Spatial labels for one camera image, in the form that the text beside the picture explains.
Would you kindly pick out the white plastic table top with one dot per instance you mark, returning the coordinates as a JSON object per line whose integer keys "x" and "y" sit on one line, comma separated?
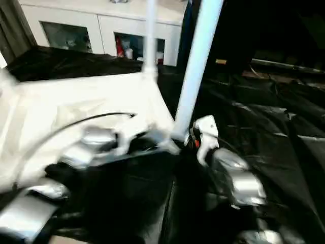
{"x": 63, "y": 101}

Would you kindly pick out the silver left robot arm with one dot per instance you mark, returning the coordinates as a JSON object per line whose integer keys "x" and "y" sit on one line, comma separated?
{"x": 83, "y": 147}

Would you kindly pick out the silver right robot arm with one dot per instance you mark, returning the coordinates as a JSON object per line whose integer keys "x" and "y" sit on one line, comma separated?
{"x": 241, "y": 178}

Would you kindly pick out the black mat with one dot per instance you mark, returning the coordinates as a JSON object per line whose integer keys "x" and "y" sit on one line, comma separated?
{"x": 266, "y": 152}

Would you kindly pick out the small tan label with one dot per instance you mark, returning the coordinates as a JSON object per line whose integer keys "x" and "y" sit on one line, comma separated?
{"x": 220, "y": 61}

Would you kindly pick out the red bottle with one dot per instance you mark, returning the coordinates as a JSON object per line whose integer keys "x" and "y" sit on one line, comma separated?
{"x": 119, "y": 47}

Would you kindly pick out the dark metal pole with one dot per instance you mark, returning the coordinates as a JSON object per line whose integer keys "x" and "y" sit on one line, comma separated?
{"x": 287, "y": 66}

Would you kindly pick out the white glass-door cabinet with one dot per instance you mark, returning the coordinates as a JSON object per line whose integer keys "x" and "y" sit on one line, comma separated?
{"x": 106, "y": 17}

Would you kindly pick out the grey curtain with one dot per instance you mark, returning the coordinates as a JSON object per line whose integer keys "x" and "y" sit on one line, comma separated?
{"x": 12, "y": 28}

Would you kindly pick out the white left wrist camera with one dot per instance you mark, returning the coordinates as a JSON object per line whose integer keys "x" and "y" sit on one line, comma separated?
{"x": 124, "y": 137}

